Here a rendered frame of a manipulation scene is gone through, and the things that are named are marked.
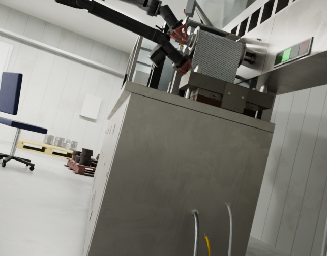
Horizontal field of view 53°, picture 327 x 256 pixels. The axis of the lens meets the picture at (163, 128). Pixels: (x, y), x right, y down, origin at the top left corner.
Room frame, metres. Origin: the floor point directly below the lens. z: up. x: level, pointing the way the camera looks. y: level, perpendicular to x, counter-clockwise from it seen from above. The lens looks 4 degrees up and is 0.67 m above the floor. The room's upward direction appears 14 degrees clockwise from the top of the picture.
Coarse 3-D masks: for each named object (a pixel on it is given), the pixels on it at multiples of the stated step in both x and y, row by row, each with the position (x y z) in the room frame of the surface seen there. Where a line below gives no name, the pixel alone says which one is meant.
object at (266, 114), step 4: (268, 92) 1.80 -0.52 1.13; (272, 92) 1.80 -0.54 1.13; (272, 104) 1.80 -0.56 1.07; (272, 108) 1.80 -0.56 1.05; (260, 112) 1.81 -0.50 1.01; (264, 112) 1.80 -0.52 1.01; (268, 112) 1.80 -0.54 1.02; (256, 116) 1.85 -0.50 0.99; (260, 116) 1.80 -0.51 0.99; (264, 116) 1.80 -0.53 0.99; (268, 116) 1.80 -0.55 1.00; (264, 120) 1.80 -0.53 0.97; (268, 120) 1.80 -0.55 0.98
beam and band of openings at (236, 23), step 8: (256, 0) 1.84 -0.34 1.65; (264, 0) 1.73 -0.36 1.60; (272, 0) 1.66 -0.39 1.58; (280, 0) 1.57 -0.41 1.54; (288, 0) 1.58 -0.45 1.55; (296, 0) 1.38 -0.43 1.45; (248, 8) 1.94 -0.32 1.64; (256, 8) 1.81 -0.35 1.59; (264, 8) 1.72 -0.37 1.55; (272, 8) 1.73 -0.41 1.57; (280, 8) 1.58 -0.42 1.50; (240, 16) 2.05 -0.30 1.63; (248, 16) 1.91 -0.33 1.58; (256, 16) 1.88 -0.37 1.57; (264, 16) 1.72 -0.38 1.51; (272, 16) 1.59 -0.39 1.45; (232, 24) 2.16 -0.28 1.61; (240, 24) 2.02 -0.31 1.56; (248, 24) 1.88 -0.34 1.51; (256, 24) 1.88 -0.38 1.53; (232, 32) 2.17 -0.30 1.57; (240, 32) 2.02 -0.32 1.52; (248, 32) 1.87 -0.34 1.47
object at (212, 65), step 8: (200, 56) 1.58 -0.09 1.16; (208, 56) 1.59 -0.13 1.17; (216, 56) 1.60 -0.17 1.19; (192, 64) 1.58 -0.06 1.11; (200, 64) 1.58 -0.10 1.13; (208, 64) 1.59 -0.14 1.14; (216, 64) 1.60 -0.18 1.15; (224, 64) 1.60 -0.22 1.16; (232, 64) 1.61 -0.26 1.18; (208, 72) 1.59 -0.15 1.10; (216, 72) 1.60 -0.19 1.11; (224, 72) 1.61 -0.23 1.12; (232, 72) 1.61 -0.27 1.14; (224, 80) 1.61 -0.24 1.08; (232, 80) 1.62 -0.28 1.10
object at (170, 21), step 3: (171, 15) 1.60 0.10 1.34; (174, 15) 1.61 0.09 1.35; (165, 18) 1.61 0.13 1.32; (168, 18) 1.60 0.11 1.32; (171, 18) 1.60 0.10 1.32; (174, 18) 1.61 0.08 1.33; (165, 21) 1.63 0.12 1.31; (168, 21) 1.61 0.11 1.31; (171, 21) 1.61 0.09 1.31; (174, 21) 1.61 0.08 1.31; (177, 21) 1.61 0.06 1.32; (180, 21) 1.59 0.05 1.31; (168, 24) 1.62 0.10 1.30; (171, 24) 1.61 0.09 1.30; (174, 24) 1.58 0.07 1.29; (171, 27) 1.60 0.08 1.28; (168, 30) 1.66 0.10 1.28
